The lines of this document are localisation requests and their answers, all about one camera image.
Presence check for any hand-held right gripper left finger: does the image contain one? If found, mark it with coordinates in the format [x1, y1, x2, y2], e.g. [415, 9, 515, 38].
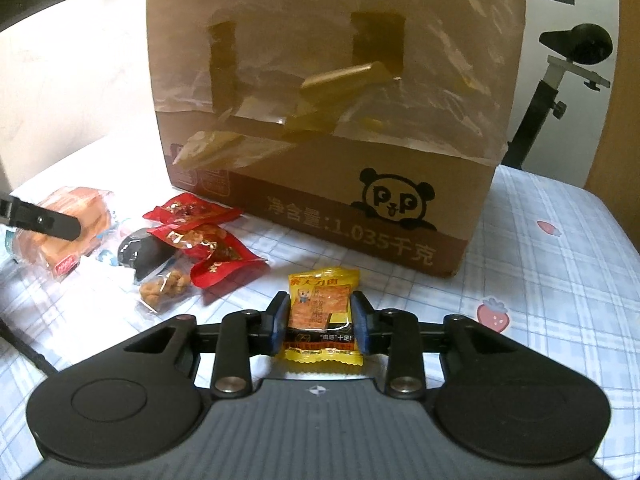
[124, 292, 292, 400]

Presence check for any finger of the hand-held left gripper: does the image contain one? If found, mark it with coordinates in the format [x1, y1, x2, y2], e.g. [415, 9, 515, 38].
[0, 191, 82, 242]

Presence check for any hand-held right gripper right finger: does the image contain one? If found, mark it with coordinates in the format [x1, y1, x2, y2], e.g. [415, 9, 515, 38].
[350, 291, 519, 400]

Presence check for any yellow snack packet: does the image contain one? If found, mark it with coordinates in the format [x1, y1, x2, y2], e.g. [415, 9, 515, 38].
[274, 268, 362, 367]

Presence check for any blue clear bread packet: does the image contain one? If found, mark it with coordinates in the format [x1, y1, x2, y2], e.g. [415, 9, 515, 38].
[4, 185, 117, 282]

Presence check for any red snack packet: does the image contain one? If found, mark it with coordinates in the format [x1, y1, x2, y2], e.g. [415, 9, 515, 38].
[143, 192, 245, 226]
[149, 222, 247, 262]
[189, 244, 269, 290]

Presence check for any black clear nut packet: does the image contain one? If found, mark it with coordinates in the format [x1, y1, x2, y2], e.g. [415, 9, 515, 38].
[115, 227, 194, 314]

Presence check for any brown cardboard box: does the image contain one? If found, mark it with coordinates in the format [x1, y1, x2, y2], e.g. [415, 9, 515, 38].
[145, 0, 527, 279]

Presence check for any brown wooden cabinet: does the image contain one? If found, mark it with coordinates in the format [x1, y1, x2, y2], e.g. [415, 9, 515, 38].
[586, 0, 640, 258]

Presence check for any black exercise bike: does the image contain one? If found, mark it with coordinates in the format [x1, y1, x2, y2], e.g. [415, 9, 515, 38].
[501, 23, 615, 170]

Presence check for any black cable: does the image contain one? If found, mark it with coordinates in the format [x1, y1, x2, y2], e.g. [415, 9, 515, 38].
[0, 317, 60, 378]

